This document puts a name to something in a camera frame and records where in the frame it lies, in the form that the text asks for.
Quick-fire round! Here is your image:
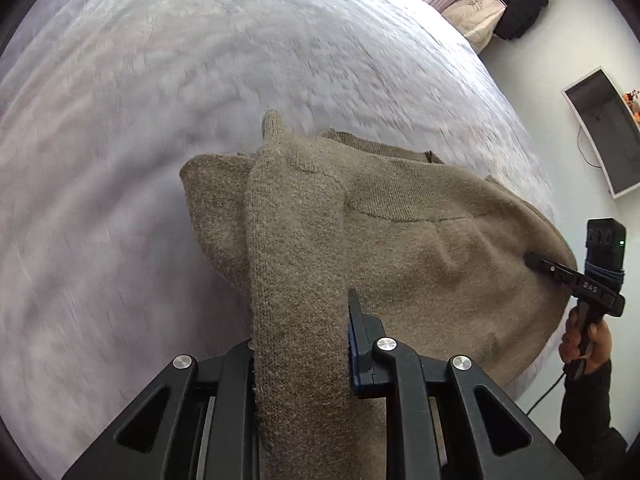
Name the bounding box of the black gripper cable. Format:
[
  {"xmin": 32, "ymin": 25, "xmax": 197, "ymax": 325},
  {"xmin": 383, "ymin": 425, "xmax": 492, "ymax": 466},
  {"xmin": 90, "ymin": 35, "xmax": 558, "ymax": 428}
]
[{"xmin": 522, "ymin": 366, "xmax": 572, "ymax": 416}]

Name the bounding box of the person right hand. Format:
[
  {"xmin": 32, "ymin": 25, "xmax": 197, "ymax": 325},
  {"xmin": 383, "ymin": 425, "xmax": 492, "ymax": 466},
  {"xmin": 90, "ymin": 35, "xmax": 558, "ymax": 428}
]
[{"xmin": 559, "ymin": 307, "xmax": 613, "ymax": 376}]

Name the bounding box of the brown knit sweater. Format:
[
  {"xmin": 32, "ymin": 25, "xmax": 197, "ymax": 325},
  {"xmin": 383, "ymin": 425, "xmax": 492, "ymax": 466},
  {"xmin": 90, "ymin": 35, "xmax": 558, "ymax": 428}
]
[{"xmin": 180, "ymin": 112, "xmax": 576, "ymax": 479}]

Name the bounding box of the right forearm black sleeve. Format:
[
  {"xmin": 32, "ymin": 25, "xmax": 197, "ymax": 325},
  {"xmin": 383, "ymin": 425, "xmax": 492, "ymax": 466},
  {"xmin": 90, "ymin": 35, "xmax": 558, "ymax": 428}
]
[{"xmin": 555, "ymin": 361, "xmax": 627, "ymax": 479}]

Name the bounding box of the orange flower decoration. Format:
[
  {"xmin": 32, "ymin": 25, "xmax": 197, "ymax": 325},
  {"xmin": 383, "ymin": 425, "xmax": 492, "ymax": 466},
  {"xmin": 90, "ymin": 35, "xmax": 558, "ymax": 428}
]
[{"xmin": 623, "ymin": 90, "xmax": 640, "ymax": 124}]

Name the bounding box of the wall mounted television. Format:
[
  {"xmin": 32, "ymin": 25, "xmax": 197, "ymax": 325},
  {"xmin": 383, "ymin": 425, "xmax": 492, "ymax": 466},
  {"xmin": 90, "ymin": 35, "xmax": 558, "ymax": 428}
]
[{"xmin": 563, "ymin": 67, "xmax": 639, "ymax": 198}]

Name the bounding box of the beige hanging bag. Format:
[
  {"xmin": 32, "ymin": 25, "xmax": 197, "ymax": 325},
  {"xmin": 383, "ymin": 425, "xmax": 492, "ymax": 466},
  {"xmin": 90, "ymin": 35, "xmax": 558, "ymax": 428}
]
[{"xmin": 442, "ymin": 0, "xmax": 506, "ymax": 54}]

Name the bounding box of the lavender embossed bedspread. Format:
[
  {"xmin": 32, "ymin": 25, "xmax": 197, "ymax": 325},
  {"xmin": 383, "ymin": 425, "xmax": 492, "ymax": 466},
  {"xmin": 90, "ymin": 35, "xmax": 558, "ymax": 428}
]
[{"xmin": 1, "ymin": 0, "xmax": 558, "ymax": 479}]

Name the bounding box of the black hanging bag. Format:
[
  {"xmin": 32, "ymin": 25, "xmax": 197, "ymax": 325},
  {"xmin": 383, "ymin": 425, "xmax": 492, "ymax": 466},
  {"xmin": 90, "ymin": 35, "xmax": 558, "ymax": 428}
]
[{"xmin": 494, "ymin": 0, "xmax": 549, "ymax": 40}]

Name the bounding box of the television power cable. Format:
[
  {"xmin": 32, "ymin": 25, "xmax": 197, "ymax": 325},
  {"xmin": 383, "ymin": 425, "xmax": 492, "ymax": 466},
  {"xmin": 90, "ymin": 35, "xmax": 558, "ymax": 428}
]
[{"xmin": 577, "ymin": 123, "xmax": 601, "ymax": 168}]

